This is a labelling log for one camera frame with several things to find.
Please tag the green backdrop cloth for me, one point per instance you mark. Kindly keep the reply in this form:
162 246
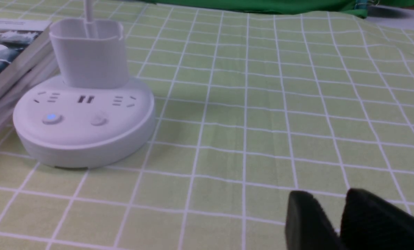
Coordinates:
282 7

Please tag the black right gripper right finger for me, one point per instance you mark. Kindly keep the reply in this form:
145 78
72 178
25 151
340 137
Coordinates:
371 223

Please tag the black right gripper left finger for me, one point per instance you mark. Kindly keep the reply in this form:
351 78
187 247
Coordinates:
307 226

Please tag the top self-driving textbook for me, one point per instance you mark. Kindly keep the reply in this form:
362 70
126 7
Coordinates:
21 44

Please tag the metal binder clip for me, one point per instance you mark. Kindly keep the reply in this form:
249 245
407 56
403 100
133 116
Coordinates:
364 4

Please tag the middle book in stack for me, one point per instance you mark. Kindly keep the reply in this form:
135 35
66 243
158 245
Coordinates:
45 69

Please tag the green checkered tablecloth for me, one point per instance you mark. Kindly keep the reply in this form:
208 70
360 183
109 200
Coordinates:
248 108

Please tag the white desk lamp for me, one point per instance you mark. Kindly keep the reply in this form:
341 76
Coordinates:
93 113

